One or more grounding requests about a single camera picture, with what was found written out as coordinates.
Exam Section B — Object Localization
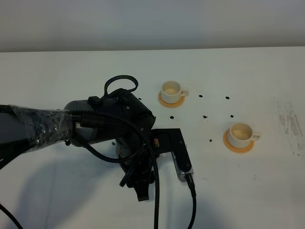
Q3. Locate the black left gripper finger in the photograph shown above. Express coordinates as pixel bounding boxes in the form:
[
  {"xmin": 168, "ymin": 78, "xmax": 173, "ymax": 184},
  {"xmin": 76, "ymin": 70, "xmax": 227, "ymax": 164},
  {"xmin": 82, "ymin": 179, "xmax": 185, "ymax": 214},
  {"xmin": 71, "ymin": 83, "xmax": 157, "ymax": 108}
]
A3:
[{"xmin": 133, "ymin": 179, "xmax": 150, "ymax": 202}]

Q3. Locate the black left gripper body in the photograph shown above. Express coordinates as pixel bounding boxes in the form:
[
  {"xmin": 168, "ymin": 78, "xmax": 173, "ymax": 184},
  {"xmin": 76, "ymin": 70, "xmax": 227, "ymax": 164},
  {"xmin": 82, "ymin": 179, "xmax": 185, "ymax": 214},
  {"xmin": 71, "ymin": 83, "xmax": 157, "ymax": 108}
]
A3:
[{"xmin": 92, "ymin": 89, "xmax": 156, "ymax": 187}]

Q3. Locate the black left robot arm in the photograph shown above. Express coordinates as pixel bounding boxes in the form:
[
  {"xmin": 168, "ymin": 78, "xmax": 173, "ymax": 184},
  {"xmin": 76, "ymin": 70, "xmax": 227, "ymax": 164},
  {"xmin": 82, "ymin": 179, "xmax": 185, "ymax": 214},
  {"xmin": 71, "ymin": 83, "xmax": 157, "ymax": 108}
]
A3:
[{"xmin": 0, "ymin": 89, "xmax": 156, "ymax": 201}]

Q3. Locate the orange coaster far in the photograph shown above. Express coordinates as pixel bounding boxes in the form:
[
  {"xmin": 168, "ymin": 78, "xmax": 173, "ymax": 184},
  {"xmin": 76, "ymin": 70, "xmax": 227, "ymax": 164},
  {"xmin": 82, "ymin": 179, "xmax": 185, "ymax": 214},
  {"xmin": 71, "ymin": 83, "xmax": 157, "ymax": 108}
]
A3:
[{"xmin": 158, "ymin": 93, "xmax": 185, "ymax": 108}]

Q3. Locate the orange coaster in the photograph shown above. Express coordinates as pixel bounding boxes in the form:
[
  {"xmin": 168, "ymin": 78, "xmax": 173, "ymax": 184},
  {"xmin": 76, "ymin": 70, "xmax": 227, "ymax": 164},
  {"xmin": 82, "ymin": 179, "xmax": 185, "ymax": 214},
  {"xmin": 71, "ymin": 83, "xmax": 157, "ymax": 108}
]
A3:
[
  {"xmin": 158, "ymin": 93, "xmax": 185, "ymax": 108},
  {"xmin": 223, "ymin": 129, "xmax": 254, "ymax": 154}
]

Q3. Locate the white teacup far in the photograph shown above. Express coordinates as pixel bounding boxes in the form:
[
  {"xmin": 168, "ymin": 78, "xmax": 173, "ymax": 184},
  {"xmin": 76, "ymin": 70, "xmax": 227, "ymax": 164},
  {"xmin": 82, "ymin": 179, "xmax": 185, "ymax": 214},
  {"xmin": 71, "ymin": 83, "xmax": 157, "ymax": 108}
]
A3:
[{"xmin": 160, "ymin": 81, "xmax": 189, "ymax": 104}]

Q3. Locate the white teacup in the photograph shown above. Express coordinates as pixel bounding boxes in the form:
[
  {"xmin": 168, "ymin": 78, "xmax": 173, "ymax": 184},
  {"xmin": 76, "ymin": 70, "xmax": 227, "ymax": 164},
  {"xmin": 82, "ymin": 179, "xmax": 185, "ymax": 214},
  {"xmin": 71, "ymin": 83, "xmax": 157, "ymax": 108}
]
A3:
[
  {"xmin": 160, "ymin": 81, "xmax": 189, "ymax": 104},
  {"xmin": 227, "ymin": 122, "xmax": 261, "ymax": 148}
]

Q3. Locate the orange coaster near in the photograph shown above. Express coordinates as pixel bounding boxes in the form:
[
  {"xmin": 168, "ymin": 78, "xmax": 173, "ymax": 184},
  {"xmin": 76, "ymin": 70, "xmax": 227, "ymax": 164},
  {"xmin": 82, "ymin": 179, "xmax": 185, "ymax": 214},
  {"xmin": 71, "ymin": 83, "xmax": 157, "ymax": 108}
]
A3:
[{"xmin": 223, "ymin": 129, "xmax": 254, "ymax": 154}]

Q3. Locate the white teacup near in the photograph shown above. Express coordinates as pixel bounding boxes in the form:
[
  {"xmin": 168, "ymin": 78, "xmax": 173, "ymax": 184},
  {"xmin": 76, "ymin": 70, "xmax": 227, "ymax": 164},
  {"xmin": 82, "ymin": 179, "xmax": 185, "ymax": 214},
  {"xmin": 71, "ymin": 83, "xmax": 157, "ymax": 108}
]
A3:
[{"xmin": 227, "ymin": 122, "xmax": 261, "ymax": 148}]

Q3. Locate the braided black camera cable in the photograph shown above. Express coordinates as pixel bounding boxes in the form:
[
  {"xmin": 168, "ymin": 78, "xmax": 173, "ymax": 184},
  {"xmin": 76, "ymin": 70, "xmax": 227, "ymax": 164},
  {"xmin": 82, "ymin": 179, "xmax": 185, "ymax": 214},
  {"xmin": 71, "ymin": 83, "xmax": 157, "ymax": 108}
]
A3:
[{"xmin": 71, "ymin": 110, "xmax": 197, "ymax": 229}]

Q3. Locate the thin black left cable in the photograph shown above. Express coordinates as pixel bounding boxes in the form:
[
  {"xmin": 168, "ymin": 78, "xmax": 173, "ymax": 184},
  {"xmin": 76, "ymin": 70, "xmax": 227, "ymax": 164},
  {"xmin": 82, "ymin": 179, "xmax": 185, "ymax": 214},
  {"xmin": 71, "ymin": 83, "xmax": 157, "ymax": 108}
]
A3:
[{"xmin": 65, "ymin": 75, "xmax": 153, "ymax": 188}]

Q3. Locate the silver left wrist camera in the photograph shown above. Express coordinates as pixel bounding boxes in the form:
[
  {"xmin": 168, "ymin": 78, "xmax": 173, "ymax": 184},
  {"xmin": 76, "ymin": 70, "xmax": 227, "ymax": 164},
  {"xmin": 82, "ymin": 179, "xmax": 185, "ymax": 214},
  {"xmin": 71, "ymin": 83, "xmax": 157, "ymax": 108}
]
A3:
[{"xmin": 151, "ymin": 128, "xmax": 194, "ymax": 186}]

